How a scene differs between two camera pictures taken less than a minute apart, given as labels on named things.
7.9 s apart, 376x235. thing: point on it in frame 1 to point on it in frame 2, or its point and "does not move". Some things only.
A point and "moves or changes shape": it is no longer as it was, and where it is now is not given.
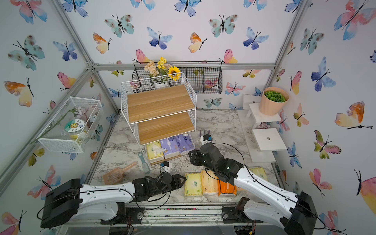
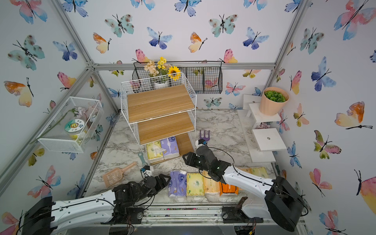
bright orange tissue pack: (225, 187) does not move
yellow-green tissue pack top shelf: (259, 171) does not move
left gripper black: (178, 184) to (156, 179)
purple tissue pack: (184, 143) moves or changes shape
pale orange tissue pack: (210, 185) does not move
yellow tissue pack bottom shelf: (154, 152) does not move
